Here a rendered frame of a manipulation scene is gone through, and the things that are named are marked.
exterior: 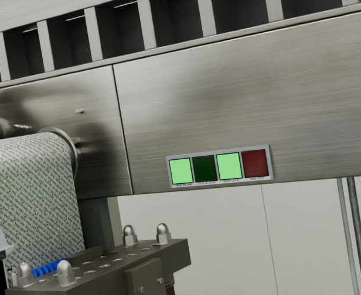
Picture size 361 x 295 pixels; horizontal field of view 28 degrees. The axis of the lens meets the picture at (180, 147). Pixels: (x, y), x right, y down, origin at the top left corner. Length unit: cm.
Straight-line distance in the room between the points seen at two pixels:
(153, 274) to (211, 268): 294
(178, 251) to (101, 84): 42
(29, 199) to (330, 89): 65
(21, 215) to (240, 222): 283
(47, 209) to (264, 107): 51
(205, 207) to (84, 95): 272
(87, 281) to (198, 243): 309
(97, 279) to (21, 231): 22
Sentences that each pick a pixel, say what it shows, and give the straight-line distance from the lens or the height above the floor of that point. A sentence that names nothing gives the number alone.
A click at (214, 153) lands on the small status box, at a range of 152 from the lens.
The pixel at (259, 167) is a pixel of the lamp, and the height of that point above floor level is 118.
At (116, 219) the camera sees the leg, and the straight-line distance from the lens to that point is 197.
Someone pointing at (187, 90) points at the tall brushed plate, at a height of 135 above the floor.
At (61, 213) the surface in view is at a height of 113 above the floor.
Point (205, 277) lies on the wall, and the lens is 449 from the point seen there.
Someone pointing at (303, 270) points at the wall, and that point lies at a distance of 416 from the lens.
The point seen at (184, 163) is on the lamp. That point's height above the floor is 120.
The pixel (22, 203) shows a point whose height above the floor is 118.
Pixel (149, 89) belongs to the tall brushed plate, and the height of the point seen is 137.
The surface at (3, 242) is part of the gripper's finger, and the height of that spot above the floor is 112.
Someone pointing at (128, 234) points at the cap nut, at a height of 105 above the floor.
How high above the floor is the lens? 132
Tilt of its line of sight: 3 degrees down
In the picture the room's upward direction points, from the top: 9 degrees counter-clockwise
